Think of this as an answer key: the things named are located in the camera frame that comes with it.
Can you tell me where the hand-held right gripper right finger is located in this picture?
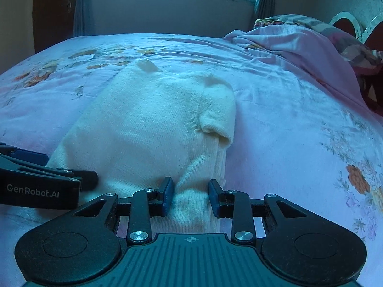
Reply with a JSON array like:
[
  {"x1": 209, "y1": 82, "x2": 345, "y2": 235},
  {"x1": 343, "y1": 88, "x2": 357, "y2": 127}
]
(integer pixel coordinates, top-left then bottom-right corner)
[{"x1": 208, "y1": 179, "x2": 309, "y2": 244}]

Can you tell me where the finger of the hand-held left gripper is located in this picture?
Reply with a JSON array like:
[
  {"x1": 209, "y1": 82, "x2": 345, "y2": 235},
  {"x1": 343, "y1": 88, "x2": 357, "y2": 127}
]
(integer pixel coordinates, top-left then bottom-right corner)
[
  {"x1": 0, "y1": 154, "x2": 99, "y2": 191},
  {"x1": 0, "y1": 144, "x2": 49, "y2": 168}
]

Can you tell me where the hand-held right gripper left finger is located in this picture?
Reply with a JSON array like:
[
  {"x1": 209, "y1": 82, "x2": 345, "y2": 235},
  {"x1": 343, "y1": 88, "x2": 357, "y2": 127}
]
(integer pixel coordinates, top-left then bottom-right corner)
[{"x1": 73, "y1": 176, "x2": 175, "y2": 246}]

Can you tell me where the cream knit sweater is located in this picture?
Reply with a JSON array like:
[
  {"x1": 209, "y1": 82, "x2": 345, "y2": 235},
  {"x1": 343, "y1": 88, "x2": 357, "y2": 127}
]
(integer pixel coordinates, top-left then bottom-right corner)
[{"x1": 45, "y1": 57, "x2": 237, "y2": 234}]

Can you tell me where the pink floral bed sheet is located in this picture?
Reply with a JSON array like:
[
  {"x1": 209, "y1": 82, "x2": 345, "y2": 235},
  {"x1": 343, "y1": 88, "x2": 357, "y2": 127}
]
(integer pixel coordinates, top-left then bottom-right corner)
[{"x1": 0, "y1": 33, "x2": 383, "y2": 276}]

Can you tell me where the dark wooden door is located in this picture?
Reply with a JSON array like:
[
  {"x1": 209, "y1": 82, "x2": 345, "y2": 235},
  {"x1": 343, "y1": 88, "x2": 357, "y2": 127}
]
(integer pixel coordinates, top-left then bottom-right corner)
[{"x1": 32, "y1": 0, "x2": 77, "y2": 55}]

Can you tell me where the grey curtain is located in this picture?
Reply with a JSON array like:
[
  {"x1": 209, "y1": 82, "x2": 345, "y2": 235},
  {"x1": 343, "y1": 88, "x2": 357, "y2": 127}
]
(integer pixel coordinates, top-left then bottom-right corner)
[
  {"x1": 254, "y1": 0, "x2": 278, "y2": 32},
  {"x1": 73, "y1": 0, "x2": 101, "y2": 38}
]

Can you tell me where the pink blanket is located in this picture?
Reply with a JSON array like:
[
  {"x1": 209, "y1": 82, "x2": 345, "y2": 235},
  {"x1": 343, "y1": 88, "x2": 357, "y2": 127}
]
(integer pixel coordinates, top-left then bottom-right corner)
[{"x1": 223, "y1": 25, "x2": 370, "y2": 110}]

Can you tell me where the floral pillow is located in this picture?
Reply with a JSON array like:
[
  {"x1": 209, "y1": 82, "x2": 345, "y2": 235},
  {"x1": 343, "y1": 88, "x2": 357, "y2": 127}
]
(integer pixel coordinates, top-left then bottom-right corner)
[{"x1": 254, "y1": 14, "x2": 383, "y2": 76}]

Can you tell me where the white and red headboard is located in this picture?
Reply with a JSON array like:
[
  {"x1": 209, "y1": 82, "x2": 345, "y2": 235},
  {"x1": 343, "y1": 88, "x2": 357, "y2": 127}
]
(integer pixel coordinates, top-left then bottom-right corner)
[{"x1": 328, "y1": 11, "x2": 383, "y2": 53}]

